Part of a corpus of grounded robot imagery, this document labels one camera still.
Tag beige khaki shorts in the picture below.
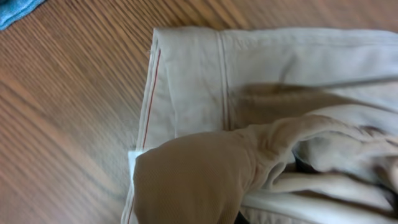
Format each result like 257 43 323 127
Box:
121 27 397 223

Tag light blue shirt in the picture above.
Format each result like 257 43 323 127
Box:
1 0 44 30

